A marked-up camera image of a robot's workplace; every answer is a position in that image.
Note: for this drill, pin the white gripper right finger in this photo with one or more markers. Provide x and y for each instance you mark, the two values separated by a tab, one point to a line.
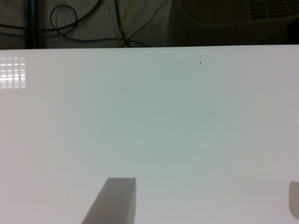
294	199

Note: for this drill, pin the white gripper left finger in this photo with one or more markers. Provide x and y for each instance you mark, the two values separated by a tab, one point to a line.
115	203

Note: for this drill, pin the white fan housing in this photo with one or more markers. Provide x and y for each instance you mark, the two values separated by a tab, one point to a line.
225	22

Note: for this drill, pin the dark vertical pole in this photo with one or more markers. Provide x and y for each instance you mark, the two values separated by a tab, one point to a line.
31	24

